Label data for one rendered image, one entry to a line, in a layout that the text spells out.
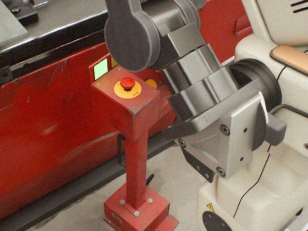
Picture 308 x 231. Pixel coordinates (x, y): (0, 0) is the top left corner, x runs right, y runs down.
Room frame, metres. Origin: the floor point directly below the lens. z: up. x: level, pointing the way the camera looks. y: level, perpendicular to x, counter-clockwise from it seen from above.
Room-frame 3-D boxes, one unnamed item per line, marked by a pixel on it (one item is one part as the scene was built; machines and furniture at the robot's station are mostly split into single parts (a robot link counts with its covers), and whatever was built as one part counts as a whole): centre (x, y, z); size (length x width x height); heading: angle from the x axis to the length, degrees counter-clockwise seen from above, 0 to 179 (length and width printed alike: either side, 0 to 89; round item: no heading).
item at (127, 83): (0.79, 0.07, 0.79); 0.04 x 0.04 x 0.04
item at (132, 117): (0.83, 0.05, 0.75); 0.20 x 0.16 x 0.18; 142
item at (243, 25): (1.40, -0.37, 0.59); 0.15 x 0.02 x 0.07; 129
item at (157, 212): (0.81, 0.02, 0.06); 0.25 x 0.20 x 0.12; 52
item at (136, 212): (0.83, 0.05, 0.13); 0.10 x 0.10 x 0.01; 52
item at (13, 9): (0.93, 0.38, 0.91); 0.03 x 0.03 x 0.02
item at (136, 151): (0.83, 0.05, 0.39); 0.05 x 0.05 x 0.54; 52
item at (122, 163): (0.87, 0.09, 0.40); 0.06 x 0.02 x 0.18; 52
